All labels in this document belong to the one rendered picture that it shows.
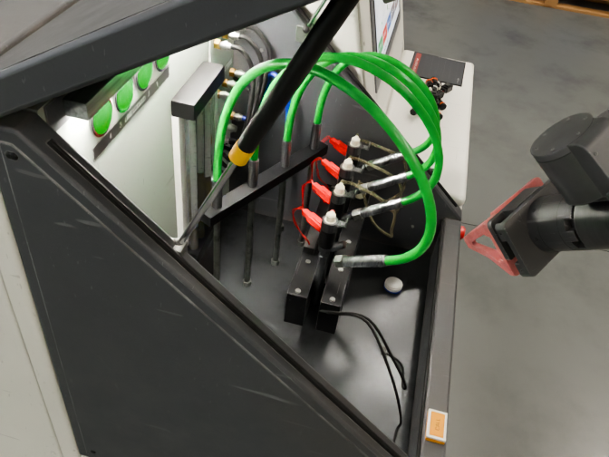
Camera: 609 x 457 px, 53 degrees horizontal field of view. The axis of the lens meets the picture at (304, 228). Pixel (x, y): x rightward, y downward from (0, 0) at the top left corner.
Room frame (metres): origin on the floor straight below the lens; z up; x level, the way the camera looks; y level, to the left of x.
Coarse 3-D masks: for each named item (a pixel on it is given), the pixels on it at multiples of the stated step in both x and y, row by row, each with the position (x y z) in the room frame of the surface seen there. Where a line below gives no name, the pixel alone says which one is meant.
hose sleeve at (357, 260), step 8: (344, 256) 0.67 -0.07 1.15; (352, 256) 0.66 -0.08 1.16; (360, 256) 0.65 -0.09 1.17; (368, 256) 0.65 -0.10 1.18; (376, 256) 0.64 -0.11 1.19; (384, 256) 0.63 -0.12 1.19; (344, 264) 0.66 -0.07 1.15; (352, 264) 0.65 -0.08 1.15; (360, 264) 0.64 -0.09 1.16; (368, 264) 0.64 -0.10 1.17; (376, 264) 0.63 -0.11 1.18; (384, 264) 0.63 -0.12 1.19
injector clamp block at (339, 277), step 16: (352, 208) 0.99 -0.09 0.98; (352, 224) 0.94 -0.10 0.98; (352, 240) 0.89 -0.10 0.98; (304, 256) 0.83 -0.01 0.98; (304, 272) 0.79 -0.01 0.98; (336, 272) 0.80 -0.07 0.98; (288, 288) 0.74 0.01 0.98; (304, 288) 0.75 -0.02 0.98; (336, 288) 0.76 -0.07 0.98; (288, 304) 0.73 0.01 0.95; (304, 304) 0.72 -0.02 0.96; (320, 304) 0.72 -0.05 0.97; (336, 304) 0.72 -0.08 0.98; (288, 320) 0.73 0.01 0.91; (320, 320) 0.72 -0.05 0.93; (336, 320) 0.71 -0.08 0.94
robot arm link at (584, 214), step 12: (588, 204) 0.44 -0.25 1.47; (600, 204) 0.43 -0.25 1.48; (576, 216) 0.44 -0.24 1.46; (588, 216) 0.43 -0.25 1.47; (600, 216) 0.42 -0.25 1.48; (576, 228) 0.43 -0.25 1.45; (588, 228) 0.42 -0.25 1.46; (600, 228) 0.42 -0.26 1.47; (588, 240) 0.42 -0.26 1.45; (600, 240) 0.42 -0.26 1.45
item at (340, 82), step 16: (272, 64) 0.74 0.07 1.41; (240, 80) 0.77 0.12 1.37; (336, 80) 0.69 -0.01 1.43; (352, 96) 0.68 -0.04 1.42; (224, 112) 0.78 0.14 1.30; (224, 128) 0.79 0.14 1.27; (384, 128) 0.65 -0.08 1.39; (400, 144) 0.64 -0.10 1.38; (416, 160) 0.63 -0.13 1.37; (416, 176) 0.62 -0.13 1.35; (432, 208) 0.61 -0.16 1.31; (432, 224) 0.60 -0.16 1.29; (432, 240) 0.61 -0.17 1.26; (400, 256) 0.62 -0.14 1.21; (416, 256) 0.61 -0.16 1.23
